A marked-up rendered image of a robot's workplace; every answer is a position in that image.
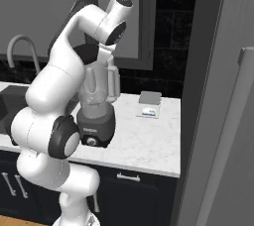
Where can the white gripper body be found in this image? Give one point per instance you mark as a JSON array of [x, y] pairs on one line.
[[106, 56]]

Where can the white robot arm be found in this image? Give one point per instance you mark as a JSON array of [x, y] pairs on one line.
[[49, 97]]

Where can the black blender lid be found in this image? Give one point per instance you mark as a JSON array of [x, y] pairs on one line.
[[85, 53]]

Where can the grey blender with clear jar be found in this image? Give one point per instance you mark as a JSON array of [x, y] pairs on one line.
[[97, 121]]

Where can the grey kitchen scale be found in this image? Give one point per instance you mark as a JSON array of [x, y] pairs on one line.
[[149, 104]]

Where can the grey curved tap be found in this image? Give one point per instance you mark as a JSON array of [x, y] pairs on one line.
[[20, 40]]

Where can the dark sink basin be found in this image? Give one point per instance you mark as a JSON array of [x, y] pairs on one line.
[[11, 99]]

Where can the grey fridge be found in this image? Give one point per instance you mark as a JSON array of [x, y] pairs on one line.
[[211, 71]]

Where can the dark blue drawer front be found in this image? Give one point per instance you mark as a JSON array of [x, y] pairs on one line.
[[155, 180]]

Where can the dark blue cupboard door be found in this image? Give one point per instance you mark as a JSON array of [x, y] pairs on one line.
[[5, 200], [36, 203], [135, 208]]

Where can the window with dark frame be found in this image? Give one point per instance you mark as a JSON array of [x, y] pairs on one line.
[[39, 8]]

